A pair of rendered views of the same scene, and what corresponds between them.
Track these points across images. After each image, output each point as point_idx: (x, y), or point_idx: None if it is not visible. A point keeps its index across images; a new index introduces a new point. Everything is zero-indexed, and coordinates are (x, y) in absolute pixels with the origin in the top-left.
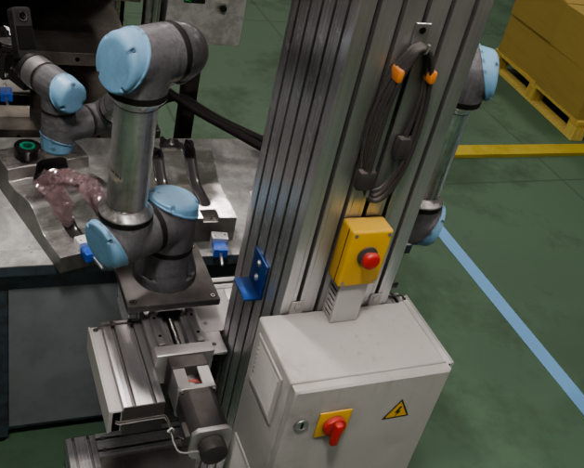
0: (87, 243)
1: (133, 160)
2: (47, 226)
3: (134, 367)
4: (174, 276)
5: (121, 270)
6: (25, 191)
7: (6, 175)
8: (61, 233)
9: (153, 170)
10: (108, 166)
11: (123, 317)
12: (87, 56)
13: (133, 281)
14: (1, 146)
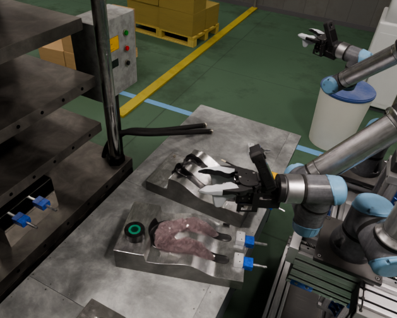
0: (378, 272)
1: None
2: (208, 269)
3: None
4: None
5: (341, 265)
6: (166, 259)
7: (141, 259)
8: (218, 265)
9: (197, 185)
10: (150, 201)
11: (309, 284)
12: (77, 141)
13: (355, 265)
14: (81, 240)
